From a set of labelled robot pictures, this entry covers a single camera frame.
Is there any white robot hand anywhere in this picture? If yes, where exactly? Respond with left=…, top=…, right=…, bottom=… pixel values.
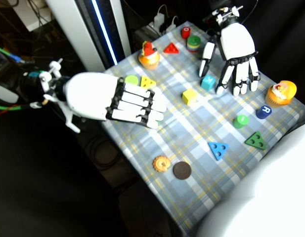
left=64, top=71, right=168, bottom=130
left=198, top=21, right=262, bottom=97

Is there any blue letter cube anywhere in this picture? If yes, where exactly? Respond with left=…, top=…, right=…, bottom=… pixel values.
left=200, top=75, right=217, bottom=91

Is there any green sandwich cookie toy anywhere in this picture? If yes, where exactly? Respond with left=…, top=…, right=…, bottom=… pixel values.
left=124, top=75, right=140, bottom=86

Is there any red letter cylinder block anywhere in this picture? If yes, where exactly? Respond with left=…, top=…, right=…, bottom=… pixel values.
left=180, top=26, right=192, bottom=40

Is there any yellow triangle block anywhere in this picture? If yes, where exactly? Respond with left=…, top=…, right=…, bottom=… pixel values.
left=139, top=76, right=157, bottom=89

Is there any red triangle block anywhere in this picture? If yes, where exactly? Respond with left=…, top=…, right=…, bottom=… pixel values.
left=163, top=42, right=180, bottom=54

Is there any white charger plug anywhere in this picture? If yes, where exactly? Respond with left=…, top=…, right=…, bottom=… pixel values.
left=164, top=15, right=180, bottom=33

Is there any strawberry toy cupcake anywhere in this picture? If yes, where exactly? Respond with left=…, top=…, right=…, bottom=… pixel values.
left=138, top=40, right=161, bottom=71

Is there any white column with blue strip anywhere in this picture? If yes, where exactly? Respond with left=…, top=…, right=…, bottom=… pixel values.
left=45, top=0, right=132, bottom=72

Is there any orange slice toy cupcake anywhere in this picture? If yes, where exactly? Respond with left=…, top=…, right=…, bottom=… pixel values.
left=265, top=80, right=298, bottom=107

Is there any yellow cube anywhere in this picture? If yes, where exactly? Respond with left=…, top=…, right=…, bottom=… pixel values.
left=181, top=88, right=199, bottom=107

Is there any blue letter cylinder block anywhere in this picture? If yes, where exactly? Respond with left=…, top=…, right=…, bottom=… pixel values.
left=256, top=105, right=272, bottom=120

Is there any green cylinder block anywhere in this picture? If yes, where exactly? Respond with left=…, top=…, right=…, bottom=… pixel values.
left=232, top=115, right=250, bottom=129

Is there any white power adapter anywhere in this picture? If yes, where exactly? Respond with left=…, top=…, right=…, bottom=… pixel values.
left=153, top=4, right=167, bottom=28

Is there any white box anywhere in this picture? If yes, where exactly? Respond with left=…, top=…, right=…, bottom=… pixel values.
left=12, top=0, right=54, bottom=32

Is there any blue plaid tablecloth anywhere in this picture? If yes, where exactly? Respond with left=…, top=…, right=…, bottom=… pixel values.
left=100, top=21, right=305, bottom=237

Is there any yellow butter cookie toy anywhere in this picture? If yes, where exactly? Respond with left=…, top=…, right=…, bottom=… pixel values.
left=152, top=155, right=172, bottom=173

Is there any green triangle block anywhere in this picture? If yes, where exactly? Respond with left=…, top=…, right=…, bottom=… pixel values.
left=244, top=131, right=267, bottom=151

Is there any blue triangle block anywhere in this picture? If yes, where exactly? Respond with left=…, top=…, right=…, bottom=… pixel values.
left=208, top=142, right=230, bottom=161

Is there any brown sandwich cookie toy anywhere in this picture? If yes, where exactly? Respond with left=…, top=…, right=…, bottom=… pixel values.
left=173, top=161, right=192, bottom=180

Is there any coloured ring stack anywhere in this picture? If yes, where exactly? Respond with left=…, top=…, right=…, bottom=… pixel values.
left=186, top=35, right=201, bottom=53

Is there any black coiled cable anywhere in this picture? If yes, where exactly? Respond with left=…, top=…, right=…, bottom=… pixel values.
left=83, top=135, right=121, bottom=172

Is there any green cable with blue plug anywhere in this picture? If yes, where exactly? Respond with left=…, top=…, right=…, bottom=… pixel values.
left=0, top=43, right=26, bottom=64

